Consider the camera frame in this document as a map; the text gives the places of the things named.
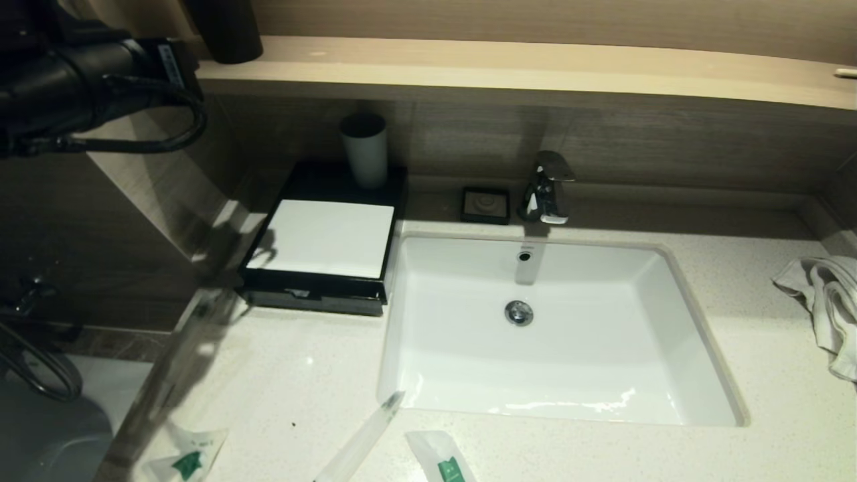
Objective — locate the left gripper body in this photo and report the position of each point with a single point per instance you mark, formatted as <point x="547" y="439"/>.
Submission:
<point x="177" y="63"/>

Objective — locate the black tapered cup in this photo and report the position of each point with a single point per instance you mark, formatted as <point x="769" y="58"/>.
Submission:
<point x="227" y="30"/>

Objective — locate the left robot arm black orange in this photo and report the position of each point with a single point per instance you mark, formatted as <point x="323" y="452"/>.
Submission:
<point x="67" y="87"/>

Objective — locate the black amenity box with drawer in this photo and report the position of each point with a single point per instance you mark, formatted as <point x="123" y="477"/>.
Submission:
<point x="315" y="292"/>

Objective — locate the grey cup with dark rim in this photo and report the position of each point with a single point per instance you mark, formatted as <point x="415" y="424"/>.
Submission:
<point x="367" y="161"/>

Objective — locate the white card sheet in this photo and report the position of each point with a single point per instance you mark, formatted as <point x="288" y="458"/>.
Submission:
<point x="328" y="237"/>

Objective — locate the chrome shower valve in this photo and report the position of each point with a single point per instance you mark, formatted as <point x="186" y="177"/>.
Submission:
<point x="30" y="291"/>

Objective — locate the light wooden shelf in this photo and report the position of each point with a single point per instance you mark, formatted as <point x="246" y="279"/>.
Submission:
<point x="469" y="67"/>

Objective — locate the long clear wrapped toothbrush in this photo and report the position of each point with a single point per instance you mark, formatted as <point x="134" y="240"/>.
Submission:
<point x="171" y="375"/>

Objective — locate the black square soap dish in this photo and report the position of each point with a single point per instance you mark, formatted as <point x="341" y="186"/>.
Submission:
<point x="464" y="209"/>

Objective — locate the round grey soap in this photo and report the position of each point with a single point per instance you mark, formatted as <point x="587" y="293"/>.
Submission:
<point x="485" y="203"/>

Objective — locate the chrome faucet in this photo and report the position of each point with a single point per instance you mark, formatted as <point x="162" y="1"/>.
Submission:
<point x="546" y="181"/>

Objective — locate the white sachet with green print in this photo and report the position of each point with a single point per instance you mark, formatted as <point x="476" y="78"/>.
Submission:
<point x="194" y="455"/>

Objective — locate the chrome drain stopper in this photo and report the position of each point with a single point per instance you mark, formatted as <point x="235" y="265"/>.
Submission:
<point x="519" y="313"/>

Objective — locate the white packet with green label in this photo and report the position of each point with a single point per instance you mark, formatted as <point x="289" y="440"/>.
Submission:
<point x="438" y="455"/>

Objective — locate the white ceramic sink basin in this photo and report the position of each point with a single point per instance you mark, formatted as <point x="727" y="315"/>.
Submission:
<point x="569" y="361"/>

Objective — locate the small white item on shelf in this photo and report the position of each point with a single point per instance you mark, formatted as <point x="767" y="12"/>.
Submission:
<point x="845" y="73"/>

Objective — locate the white crumpled towel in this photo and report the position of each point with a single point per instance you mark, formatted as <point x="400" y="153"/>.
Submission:
<point x="830" y="301"/>

